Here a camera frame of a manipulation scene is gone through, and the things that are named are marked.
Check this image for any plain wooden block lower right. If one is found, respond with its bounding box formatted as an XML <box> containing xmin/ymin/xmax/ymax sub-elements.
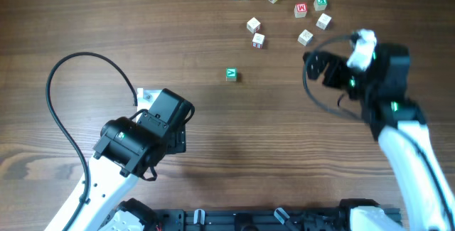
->
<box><xmin>298</xmin><ymin>29</ymin><xmax>314</xmax><ymax>46</ymax></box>

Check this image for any carrot picture wooden block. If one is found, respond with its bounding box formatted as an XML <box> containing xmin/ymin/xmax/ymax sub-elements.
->
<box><xmin>247</xmin><ymin>17</ymin><xmax>261</xmax><ymax>33</ymax></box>

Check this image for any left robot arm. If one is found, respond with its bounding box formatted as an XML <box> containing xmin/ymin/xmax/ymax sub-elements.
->
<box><xmin>47</xmin><ymin>89</ymin><xmax>195</xmax><ymax>230</ymax></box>

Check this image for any red M wooden block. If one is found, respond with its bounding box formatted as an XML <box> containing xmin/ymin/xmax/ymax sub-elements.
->
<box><xmin>294</xmin><ymin>3</ymin><xmax>308</xmax><ymax>18</ymax></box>

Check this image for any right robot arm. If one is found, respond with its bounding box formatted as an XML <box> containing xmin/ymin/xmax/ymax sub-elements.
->
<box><xmin>302</xmin><ymin>43</ymin><xmax>454</xmax><ymax>230</ymax></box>

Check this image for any plain wooden block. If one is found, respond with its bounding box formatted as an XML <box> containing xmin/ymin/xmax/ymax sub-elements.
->
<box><xmin>298</xmin><ymin>29</ymin><xmax>314</xmax><ymax>46</ymax></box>
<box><xmin>316</xmin><ymin>13</ymin><xmax>332</xmax><ymax>30</ymax></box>

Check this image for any green E wooden block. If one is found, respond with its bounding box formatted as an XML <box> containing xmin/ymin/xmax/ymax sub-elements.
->
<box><xmin>314</xmin><ymin>0</ymin><xmax>328</xmax><ymax>11</ymax></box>

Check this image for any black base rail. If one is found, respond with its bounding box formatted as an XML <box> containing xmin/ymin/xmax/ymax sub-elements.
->
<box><xmin>152</xmin><ymin>208</ymin><xmax>403</xmax><ymax>231</ymax></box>

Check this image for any green V wooden block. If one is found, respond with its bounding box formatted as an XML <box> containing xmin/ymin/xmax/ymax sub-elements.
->
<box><xmin>225</xmin><ymin>68</ymin><xmax>237</xmax><ymax>82</ymax></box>

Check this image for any red I wooden block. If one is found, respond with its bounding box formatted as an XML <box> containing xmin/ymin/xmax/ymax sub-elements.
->
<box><xmin>252</xmin><ymin>33</ymin><xmax>265</xmax><ymax>49</ymax></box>

